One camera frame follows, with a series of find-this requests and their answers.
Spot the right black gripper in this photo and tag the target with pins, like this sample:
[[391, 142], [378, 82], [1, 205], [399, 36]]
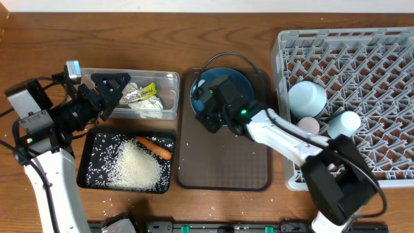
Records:
[[204, 117]]

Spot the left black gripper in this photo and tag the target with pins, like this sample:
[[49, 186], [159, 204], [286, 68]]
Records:
[[107, 104]]

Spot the aluminium foil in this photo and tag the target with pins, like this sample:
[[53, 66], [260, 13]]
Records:
[[130, 94]]

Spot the green snack wrapper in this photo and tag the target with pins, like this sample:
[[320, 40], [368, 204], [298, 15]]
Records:
[[147, 92]]

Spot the dark blue plate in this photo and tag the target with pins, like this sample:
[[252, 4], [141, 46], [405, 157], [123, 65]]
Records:
[[241, 81]]

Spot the white napkin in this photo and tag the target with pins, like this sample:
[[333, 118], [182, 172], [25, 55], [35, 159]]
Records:
[[149, 108]]

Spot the orange carrot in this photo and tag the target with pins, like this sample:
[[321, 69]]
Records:
[[158, 150]]

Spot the white rice pile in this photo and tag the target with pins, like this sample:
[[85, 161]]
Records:
[[119, 162]]

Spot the light blue bowl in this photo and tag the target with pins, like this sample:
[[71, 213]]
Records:
[[306, 99]]

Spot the pink cup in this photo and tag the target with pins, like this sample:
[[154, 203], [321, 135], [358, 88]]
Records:
[[309, 125]]

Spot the light blue cup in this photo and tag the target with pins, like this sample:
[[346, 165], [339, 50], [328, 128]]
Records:
[[346, 124]]

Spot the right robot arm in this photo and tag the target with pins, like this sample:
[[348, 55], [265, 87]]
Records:
[[338, 179]]

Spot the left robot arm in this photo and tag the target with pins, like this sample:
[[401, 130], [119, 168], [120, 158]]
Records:
[[43, 135]]

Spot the black waste tray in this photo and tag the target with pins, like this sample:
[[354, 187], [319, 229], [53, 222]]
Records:
[[164, 139]]

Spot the grey dishwasher rack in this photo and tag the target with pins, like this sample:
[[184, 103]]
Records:
[[365, 70]]

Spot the clear plastic bin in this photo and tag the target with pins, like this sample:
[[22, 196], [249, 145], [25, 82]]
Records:
[[167, 86]]

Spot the brown serving tray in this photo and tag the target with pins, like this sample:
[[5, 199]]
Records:
[[221, 161]]

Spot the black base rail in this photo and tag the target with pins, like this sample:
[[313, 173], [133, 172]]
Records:
[[127, 222]]

